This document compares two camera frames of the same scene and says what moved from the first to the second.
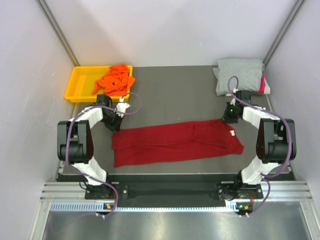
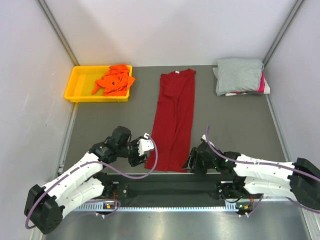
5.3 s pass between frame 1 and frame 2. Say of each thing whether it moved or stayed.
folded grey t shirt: stayed
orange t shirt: stayed
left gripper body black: moved
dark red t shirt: moved
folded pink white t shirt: stayed
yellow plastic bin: stayed
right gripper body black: moved
